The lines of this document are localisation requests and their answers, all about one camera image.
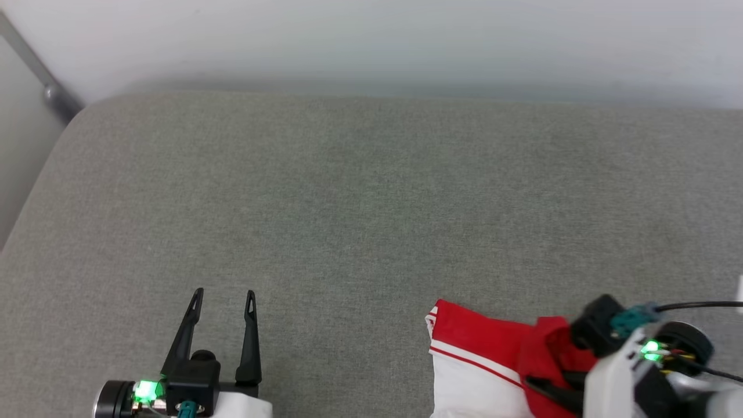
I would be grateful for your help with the grey metal wall pole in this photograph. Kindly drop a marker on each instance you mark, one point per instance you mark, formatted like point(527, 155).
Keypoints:
point(35, 69)

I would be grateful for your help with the red basketball jersey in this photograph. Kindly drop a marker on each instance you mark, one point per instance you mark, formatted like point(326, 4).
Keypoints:
point(476, 337)

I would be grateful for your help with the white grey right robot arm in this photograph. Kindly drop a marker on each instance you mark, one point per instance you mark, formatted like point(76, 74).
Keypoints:
point(714, 403)

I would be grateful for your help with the grey fabric sofa cushion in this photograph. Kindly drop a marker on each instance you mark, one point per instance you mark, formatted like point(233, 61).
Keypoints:
point(371, 203)

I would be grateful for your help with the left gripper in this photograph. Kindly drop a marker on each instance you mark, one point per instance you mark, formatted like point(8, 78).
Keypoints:
point(130, 400)

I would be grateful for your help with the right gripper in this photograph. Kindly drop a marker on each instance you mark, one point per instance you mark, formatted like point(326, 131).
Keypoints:
point(691, 348)

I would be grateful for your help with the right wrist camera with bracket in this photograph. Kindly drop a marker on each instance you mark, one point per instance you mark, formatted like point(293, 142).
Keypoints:
point(598, 325)

